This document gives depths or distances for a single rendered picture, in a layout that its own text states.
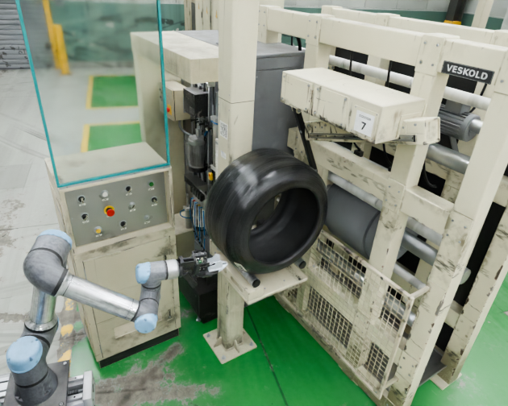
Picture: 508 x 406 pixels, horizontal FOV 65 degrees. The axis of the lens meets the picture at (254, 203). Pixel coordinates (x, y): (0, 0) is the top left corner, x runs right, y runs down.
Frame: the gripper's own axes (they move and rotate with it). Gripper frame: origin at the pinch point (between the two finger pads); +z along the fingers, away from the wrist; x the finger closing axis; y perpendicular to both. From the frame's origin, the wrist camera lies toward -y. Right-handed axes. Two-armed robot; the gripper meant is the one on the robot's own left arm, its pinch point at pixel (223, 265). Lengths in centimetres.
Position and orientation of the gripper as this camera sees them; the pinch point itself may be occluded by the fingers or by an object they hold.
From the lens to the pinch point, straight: 168.5
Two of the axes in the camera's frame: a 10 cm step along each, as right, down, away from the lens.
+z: 9.0, -0.6, 4.3
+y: 2.4, -7.5, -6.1
